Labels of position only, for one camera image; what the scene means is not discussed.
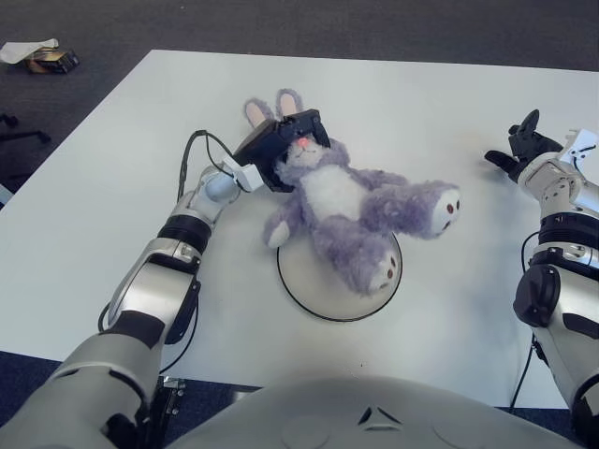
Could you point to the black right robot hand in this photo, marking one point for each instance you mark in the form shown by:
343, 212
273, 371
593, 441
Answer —
529, 145

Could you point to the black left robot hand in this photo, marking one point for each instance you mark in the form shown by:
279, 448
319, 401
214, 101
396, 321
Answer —
267, 147

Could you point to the purple plush bunny doll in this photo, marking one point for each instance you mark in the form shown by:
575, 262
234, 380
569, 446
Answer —
355, 201

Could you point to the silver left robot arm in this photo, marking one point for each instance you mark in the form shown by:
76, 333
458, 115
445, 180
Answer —
154, 280

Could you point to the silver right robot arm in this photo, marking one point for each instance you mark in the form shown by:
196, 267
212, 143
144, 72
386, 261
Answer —
561, 243

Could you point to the white plate with black rim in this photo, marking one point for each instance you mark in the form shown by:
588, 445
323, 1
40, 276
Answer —
337, 299

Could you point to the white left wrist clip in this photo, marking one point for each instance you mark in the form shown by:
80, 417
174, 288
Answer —
245, 175

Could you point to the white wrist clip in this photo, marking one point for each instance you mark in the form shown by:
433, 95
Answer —
245, 175
582, 145

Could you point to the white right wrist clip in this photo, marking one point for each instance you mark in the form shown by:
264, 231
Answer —
582, 145

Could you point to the brown box on floor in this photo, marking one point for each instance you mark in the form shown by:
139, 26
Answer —
51, 61

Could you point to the black office chair base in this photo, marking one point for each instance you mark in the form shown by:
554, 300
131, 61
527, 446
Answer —
28, 133

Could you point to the white crumpled paper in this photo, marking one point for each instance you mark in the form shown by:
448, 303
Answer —
21, 49

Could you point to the metal table clamp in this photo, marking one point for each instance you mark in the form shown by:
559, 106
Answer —
170, 397

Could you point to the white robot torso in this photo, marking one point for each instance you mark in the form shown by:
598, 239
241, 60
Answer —
374, 416

